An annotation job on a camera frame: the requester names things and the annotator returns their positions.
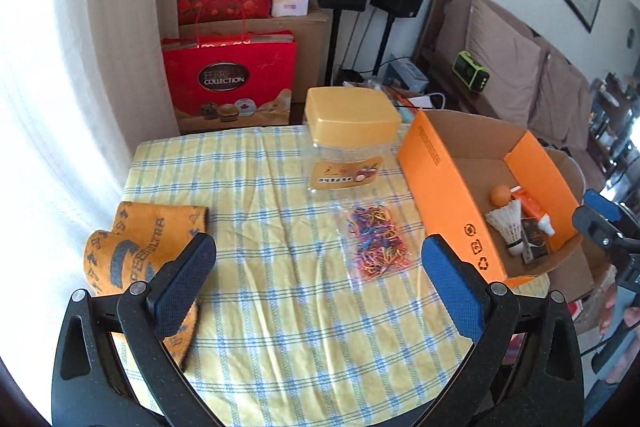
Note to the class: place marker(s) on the bag of colourful rubber bands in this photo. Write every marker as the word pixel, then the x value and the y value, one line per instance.
pixel 375 237

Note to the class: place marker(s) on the foil snack packet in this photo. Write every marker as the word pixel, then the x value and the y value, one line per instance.
pixel 534 239

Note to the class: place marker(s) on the yellow plaid tablecloth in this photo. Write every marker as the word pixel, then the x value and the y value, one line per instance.
pixel 280 332

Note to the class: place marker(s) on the orange patterned towel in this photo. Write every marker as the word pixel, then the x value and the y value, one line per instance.
pixel 130 242

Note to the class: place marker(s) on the orange tube with white cap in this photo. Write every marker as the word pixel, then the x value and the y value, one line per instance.
pixel 530 207

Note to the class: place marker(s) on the orange cardboard box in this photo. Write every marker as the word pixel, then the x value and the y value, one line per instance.
pixel 440 187

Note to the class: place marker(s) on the green portable radio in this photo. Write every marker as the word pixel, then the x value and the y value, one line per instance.
pixel 471 72

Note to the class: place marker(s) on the person's right hand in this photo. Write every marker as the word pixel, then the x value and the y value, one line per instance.
pixel 609 307

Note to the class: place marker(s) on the large brown sofa cushion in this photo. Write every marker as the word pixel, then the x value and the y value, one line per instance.
pixel 505 67

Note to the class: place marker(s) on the clear jar with yellow lid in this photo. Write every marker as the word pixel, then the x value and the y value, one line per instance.
pixel 350 117

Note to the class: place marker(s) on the open brown cardboard box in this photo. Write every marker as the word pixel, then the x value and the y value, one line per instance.
pixel 575 272

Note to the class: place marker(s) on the red chocolate gift bag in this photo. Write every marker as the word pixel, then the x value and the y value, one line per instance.
pixel 225 77

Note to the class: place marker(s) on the closed brown cardboard box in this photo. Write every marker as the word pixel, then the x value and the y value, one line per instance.
pixel 312 52

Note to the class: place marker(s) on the white feather shuttlecock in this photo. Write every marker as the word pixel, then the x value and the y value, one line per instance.
pixel 507 222

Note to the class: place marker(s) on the black speaker stand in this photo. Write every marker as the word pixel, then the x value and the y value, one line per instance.
pixel 384 42
pixel 334 47

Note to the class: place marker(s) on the orange ping pong ball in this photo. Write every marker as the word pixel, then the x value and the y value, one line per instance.
pixel 499 195

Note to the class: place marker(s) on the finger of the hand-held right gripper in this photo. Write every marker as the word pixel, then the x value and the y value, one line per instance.
pixel 600 229
pixel 602 204

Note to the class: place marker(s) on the brown sofa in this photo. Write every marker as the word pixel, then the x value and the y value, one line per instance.
pixel 595 152

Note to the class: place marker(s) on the grey blue box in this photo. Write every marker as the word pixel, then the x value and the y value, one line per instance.
pixel 407 74

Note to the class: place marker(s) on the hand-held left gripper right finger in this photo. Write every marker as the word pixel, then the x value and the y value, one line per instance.
pixel 452 292

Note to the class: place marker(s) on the white curtain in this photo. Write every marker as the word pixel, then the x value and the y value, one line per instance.
pixel 100 57

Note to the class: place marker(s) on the cluttered dark shelf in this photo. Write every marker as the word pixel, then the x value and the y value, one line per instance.
pixel 617 127

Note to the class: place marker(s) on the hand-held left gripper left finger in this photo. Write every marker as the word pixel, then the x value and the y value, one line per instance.
pixel 182 287

